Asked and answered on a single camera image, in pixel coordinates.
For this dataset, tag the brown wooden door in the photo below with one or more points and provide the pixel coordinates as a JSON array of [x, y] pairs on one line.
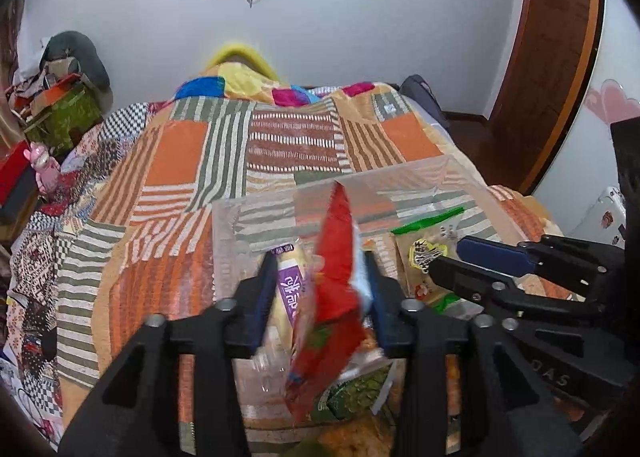
[[545, 67]]

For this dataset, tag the white stickered case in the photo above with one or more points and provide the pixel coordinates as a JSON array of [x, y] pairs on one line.
[[602, 219]]

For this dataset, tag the pink toy figure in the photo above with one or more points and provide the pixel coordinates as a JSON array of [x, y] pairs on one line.
[[44, 169]]

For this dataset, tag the green yellow-label snack packet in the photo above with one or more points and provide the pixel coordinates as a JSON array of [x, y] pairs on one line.
[[425, 247]]

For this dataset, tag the yellow purple-label snack packet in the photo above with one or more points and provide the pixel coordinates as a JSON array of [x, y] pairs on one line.
[[290, 287]]

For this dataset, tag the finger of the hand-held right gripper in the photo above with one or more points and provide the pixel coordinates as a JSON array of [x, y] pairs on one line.
[[460, 277], [492, 253]]

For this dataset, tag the green cardboard box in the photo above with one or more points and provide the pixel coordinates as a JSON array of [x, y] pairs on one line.
[[62, 114]]

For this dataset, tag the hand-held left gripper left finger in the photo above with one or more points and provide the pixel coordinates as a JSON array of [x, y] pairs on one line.
[[261, 299]]

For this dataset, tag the red snack packet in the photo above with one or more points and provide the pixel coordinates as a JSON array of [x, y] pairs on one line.
[[335, 282]]

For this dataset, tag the dark bag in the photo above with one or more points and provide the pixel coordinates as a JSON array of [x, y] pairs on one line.
[[422, 97]]

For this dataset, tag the yellow pillow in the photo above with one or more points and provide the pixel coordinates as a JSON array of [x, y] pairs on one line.
[[240, 57]]

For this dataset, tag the clear plastic storage box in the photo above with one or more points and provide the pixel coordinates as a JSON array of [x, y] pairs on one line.
[[235, 237]]

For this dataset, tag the pink heart wall sticker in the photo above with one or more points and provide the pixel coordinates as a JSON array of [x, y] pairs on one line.
[[612, 99]]

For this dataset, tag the green patterned snack packet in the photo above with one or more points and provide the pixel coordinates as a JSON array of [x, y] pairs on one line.
[[357, 392]]

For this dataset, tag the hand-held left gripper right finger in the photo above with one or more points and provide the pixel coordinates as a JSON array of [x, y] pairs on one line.
[[376, 297]]

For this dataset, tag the grey clothes pile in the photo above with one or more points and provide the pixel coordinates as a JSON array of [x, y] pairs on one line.
[[75, 54]]

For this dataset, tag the orange snack packet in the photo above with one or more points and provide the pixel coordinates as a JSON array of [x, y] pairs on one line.
[[350, 439]]

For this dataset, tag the checkered printed bedsheet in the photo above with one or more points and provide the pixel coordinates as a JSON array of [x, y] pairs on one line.
[[45, 247]]

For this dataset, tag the orange striped patchwork blanket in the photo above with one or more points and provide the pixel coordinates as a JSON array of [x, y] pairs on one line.
[[280, 147]]

